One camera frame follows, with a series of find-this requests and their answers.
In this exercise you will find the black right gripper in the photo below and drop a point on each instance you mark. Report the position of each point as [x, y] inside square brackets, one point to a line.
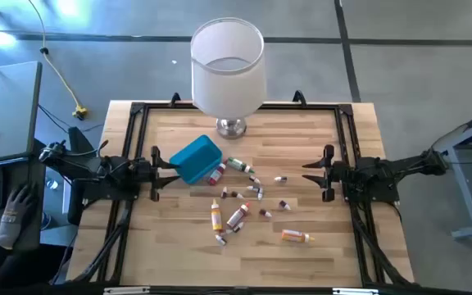
[342, 174]

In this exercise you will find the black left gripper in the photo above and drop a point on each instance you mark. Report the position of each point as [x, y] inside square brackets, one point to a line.
[143, 172]

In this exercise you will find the teal plastic bin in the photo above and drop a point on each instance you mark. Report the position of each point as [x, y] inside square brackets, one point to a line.
[197, 160]

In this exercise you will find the small food coloring bottle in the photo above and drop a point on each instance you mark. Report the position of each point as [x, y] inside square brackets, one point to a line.
[252, 188]
[280, 179]
[265, 213]
[238, 227]
[220, 239]
[260, 194]
[255, 179]
[224, 192]
[284, 205]
[237, 195]

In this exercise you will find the yellow food coloring bottle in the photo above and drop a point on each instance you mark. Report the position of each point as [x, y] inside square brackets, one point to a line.
[216, 216]

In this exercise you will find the orange food coloring bottle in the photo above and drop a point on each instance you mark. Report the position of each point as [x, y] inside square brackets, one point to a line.
[295, 236]

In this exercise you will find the green food coloring bottle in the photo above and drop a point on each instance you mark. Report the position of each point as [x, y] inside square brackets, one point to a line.
[240, 165]

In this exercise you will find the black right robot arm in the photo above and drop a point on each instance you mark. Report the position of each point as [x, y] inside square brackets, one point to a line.
[404, 166]

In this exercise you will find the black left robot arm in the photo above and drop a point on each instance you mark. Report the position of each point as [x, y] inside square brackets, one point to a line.
[92, 168]

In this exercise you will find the black clamp hook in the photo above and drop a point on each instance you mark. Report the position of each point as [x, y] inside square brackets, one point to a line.
[300, 97]
[175, 98]

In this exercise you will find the black equipment stand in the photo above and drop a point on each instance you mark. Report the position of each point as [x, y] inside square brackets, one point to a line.
[75, 205]

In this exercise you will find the white shade metal table lamp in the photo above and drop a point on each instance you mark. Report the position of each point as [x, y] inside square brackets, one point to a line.
[228, 82]

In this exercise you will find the silver round cap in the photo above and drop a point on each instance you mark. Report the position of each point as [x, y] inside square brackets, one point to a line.
[51, 184]

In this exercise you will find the dark grey desk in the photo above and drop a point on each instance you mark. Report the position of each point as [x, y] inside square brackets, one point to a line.
[39, 213]

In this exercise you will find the person's gloved hand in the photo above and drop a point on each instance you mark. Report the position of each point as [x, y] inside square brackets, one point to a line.
[14, 213]

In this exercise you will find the black aluminium rig frame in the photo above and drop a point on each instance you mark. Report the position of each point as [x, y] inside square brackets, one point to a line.
[158, 106]

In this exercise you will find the white bracket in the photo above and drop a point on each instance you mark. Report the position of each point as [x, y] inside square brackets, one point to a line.
[355, 291]
[126, 291]

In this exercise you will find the blue-grey table frame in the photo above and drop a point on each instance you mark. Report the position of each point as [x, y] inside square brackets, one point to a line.
[463, 192]

